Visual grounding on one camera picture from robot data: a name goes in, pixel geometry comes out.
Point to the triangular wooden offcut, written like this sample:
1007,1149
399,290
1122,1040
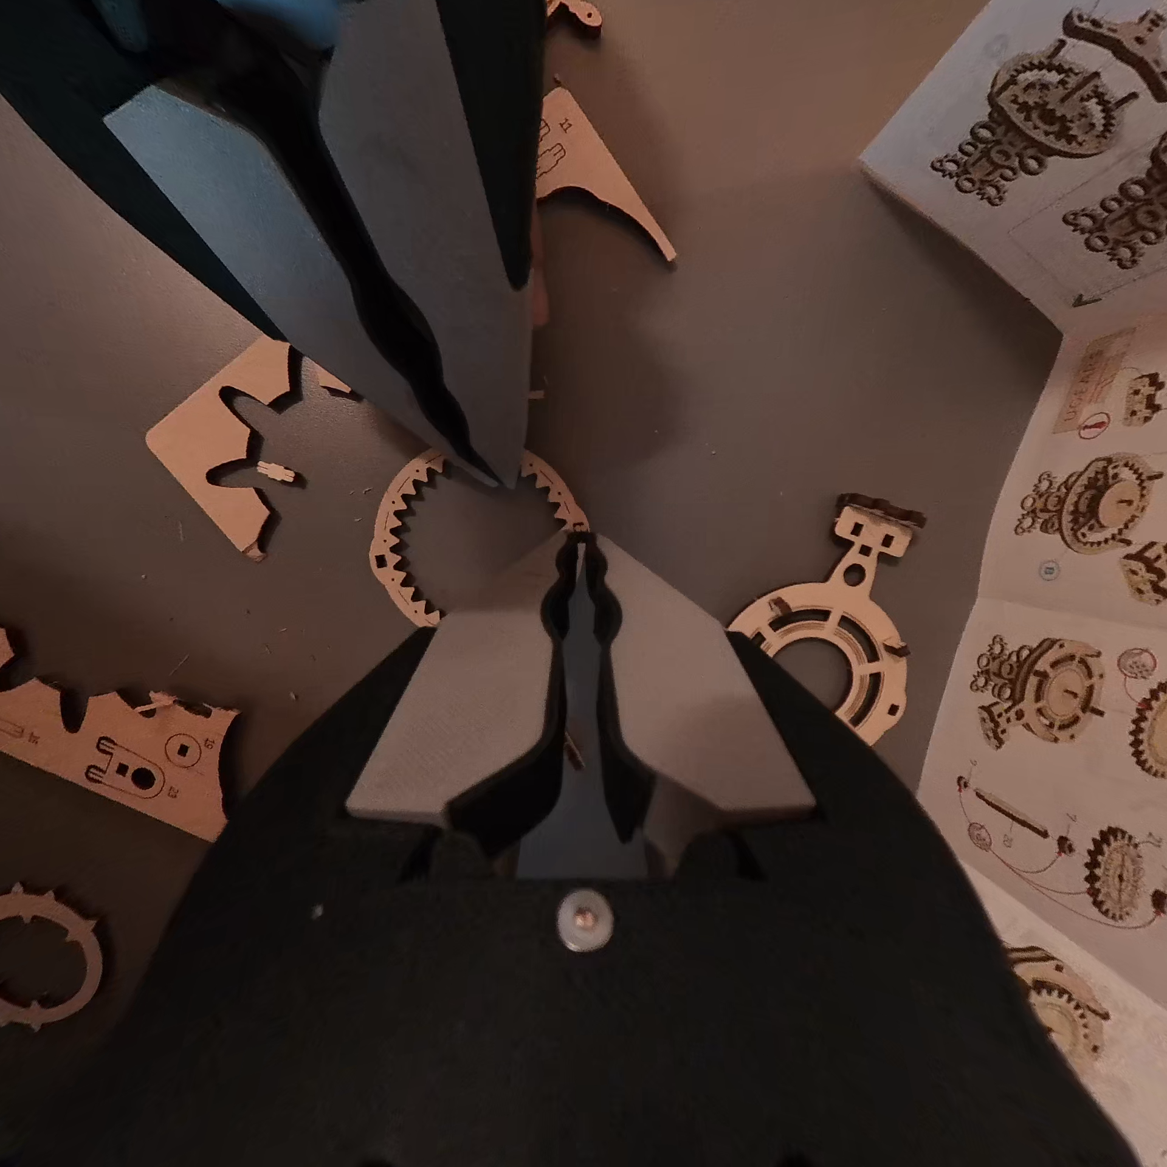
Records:
584,164

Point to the folded instruction leaflet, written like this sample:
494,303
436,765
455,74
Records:
1004,757

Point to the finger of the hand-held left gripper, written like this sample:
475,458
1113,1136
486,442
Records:
237,209
429,183

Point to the long wooden offcut sheet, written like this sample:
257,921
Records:
92,739

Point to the square wooden offcut gear cutout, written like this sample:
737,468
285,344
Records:
184,438

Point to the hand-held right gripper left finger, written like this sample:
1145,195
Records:
429,729

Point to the small wooden peg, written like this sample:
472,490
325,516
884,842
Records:
279,471

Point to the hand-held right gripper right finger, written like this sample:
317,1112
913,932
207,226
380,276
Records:
712,720

